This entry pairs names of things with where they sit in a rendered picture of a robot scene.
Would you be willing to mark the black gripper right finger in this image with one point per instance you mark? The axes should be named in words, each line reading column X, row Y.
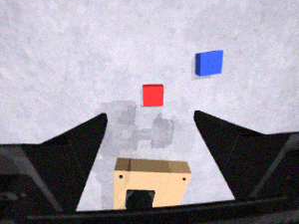
column 245, row 157

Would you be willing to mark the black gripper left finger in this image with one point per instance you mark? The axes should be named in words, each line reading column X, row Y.
column 61, row 165

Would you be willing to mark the blue block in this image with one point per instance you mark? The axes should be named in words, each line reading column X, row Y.
column 208, row 63

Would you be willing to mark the red block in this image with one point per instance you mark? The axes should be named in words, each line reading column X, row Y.
column 153, row 95

